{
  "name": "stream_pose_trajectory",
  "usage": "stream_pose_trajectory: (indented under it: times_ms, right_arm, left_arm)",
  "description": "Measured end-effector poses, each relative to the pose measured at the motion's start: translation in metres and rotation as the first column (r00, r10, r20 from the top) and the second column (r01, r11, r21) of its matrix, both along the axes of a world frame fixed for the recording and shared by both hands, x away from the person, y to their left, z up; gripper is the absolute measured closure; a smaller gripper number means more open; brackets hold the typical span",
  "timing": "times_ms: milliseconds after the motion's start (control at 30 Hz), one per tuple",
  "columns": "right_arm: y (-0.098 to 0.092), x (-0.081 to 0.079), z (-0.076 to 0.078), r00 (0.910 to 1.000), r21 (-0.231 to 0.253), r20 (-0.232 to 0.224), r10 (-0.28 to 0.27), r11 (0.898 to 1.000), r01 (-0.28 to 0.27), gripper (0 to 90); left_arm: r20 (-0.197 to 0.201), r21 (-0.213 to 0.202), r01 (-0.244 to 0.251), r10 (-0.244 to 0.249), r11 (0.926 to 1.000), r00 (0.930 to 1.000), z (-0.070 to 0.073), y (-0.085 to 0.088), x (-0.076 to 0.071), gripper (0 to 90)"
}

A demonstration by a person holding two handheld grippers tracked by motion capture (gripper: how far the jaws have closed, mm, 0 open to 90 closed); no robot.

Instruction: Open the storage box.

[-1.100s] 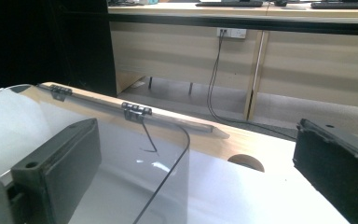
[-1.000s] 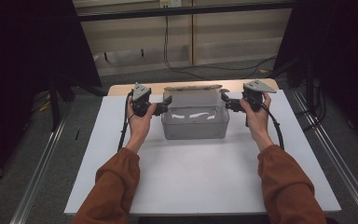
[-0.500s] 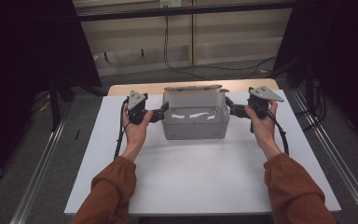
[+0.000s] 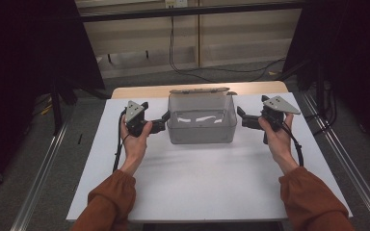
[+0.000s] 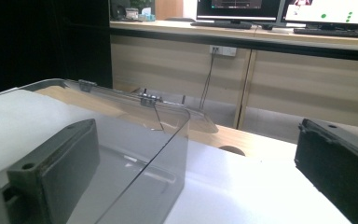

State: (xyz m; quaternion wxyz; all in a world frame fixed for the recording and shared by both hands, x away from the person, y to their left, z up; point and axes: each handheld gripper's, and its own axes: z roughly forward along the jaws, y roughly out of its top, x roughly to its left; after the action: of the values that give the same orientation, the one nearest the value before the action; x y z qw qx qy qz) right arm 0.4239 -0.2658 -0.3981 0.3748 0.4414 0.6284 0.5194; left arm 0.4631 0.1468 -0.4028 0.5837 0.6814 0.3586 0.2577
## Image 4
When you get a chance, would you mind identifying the aluminium floor rail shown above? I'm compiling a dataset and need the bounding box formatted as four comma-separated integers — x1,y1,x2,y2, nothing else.
9,105,75,231
300,90,370,231

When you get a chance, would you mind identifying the black curtain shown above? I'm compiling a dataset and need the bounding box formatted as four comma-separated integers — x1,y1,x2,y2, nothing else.
0,0,106,200
282,0,370,158

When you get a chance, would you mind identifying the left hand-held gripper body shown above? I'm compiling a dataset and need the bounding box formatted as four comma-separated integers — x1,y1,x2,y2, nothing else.
125,100,151,139

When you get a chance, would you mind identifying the black horizontal bar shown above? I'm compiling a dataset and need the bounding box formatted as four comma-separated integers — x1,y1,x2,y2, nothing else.
79,1,304,23

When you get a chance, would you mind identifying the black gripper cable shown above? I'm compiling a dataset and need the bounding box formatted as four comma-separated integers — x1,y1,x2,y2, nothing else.
112,108,128,173
280,122,304,167

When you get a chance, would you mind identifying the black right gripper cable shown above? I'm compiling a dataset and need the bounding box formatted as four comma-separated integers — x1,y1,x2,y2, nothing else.
280,122,304,167

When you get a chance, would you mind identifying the person's left hand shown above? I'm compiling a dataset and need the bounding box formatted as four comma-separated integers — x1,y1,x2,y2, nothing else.
119,116,153,176

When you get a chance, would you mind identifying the black metal stand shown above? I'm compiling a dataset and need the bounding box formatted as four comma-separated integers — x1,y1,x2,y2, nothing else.
49,75,78,137

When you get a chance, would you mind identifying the white wall power outlet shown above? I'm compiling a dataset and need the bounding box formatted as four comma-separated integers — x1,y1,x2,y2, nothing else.
164,0,189,10

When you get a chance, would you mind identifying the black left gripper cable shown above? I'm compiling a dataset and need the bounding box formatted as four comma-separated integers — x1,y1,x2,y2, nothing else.
112,108,128,173

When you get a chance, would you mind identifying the clear grey plastic storage box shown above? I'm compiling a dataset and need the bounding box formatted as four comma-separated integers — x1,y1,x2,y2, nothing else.
167,92,239,145

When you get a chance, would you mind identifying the white table cover sheet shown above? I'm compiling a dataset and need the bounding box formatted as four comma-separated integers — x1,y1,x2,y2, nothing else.
66,91,354,224

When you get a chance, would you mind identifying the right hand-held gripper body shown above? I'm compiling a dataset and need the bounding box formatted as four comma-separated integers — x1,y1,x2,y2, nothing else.
260,95,302,132

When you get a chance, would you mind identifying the long black floor cable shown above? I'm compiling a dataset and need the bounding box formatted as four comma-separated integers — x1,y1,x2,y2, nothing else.
168,15,287,83

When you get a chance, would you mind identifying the person's right hand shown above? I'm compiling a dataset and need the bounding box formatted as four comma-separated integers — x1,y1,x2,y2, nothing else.
258,114,300,176

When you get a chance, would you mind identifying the bundle of black cables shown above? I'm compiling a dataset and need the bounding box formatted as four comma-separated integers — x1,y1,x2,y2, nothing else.
304,81,339,137

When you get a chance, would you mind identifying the clear grey box lid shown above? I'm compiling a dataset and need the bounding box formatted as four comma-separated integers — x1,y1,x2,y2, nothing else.
169,87,238,96

